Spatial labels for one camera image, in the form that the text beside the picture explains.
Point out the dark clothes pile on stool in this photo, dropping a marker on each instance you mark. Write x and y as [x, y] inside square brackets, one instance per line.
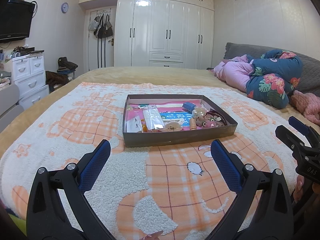
[60, 78]

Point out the grey bench cushion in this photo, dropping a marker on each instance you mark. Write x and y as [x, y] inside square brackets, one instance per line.
[10, 108]

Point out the orange white plush blanket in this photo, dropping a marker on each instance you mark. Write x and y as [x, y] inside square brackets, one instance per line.
[176, 189]

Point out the grey headboard cushion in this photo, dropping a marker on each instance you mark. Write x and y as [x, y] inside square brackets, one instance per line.
[309, 81]

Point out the brown shallow cardboard box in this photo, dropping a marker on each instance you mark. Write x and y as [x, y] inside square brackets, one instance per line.
[182, 137]

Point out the pink knitted blanket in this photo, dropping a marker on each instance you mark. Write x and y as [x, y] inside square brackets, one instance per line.
[307, 104]

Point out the right hand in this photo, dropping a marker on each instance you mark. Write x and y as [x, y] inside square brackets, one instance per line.
[298, 192]

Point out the tan bed cover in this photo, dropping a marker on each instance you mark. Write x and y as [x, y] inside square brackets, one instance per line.
[117, 75]

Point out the clear plastic bag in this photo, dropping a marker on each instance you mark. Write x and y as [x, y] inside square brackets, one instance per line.
[152, 117]

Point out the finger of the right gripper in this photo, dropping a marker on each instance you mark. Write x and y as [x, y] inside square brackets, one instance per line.
[300, 126]
[290, 139]

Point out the hanging bags on door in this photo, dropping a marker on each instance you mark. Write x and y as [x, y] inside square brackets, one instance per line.
[101, 26]

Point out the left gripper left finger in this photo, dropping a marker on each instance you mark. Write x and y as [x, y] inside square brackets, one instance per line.
[46, 216]

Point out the white door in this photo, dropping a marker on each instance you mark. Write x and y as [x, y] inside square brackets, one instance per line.
[99, 52]

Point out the white earring card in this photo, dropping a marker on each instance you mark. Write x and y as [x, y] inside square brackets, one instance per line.
[134, 125]

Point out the white drawer cabinet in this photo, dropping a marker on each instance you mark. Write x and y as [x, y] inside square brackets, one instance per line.
[29, 75]

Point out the white glossy wardrobe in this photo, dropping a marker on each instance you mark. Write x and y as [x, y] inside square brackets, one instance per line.
[161, 33]

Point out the dark red headband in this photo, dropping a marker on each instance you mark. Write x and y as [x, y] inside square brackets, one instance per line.
[217, 117]

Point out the floral blue pink quilt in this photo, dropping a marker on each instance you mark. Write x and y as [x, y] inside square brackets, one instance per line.
[269, 79]

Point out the round wall clock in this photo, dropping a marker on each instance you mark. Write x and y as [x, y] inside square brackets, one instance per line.
[64, 7]

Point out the black wall television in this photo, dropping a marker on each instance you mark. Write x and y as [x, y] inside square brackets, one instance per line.
[16, 19]

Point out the left hand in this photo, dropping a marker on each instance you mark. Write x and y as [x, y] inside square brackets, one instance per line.
[153, 236]

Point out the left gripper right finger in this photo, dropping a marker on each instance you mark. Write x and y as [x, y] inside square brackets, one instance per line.
[262, 207]

